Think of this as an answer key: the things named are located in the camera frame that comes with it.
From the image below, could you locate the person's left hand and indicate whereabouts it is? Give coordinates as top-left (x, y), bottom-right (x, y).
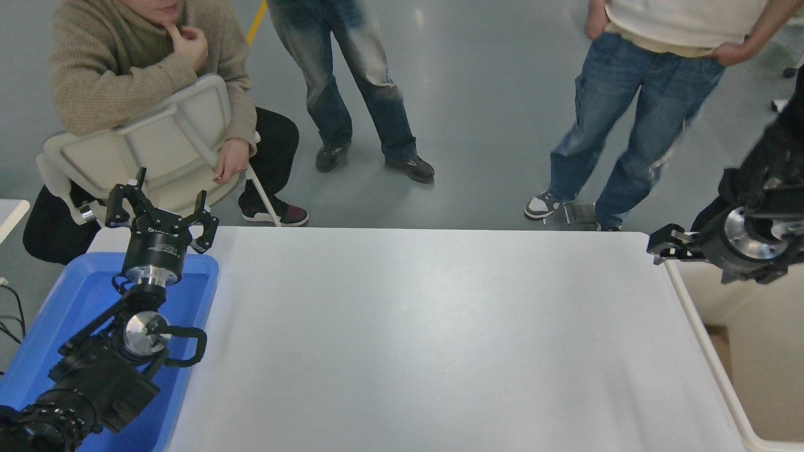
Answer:
top-left (212, 138), bottom-right (252, 186)
top-left (712, 42), bottom-right (755, 68)

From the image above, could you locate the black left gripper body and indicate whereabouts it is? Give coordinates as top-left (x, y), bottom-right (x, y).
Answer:
top-left (123, 211), bottom-right (194, 272)

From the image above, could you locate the large pale bin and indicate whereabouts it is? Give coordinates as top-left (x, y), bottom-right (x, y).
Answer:
top-left (663, 248), bottom-right (804, 452)

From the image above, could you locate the person's right hand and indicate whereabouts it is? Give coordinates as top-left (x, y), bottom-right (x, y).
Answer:
top-left (585, 0), bottom-right (612, 41)
top-left (161, 20), bottom-right (209, 73)

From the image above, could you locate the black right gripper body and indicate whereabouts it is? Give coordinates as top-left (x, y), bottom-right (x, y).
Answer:
top-left (697, 217), bottom-right (742, 281)

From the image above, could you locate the white office chair base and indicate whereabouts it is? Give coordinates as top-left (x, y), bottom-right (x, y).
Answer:
top-left (771, 18), bottom-right (804, 114)

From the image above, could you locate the blue plastic tray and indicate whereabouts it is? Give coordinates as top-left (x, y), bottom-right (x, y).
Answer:
top-left (0, 252), bottom-right (220, 452)

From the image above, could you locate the small white side table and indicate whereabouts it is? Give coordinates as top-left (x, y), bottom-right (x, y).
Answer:
top-left (0, 200), bottom-right (30, 244)

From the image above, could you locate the person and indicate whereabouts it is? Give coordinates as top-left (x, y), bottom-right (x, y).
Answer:
top-left (691, 66), bottom-right (804, 233)
top-left (22, 0), bottom-right (310, 266)
top-left (265, 0), bottom-right (435, 184)
top-left (524, 0), bottom-right (804, 232)

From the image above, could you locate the white plastic chair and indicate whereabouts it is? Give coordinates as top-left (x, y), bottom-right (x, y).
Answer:
top-left (36, 74), bottom-right (281, 227)

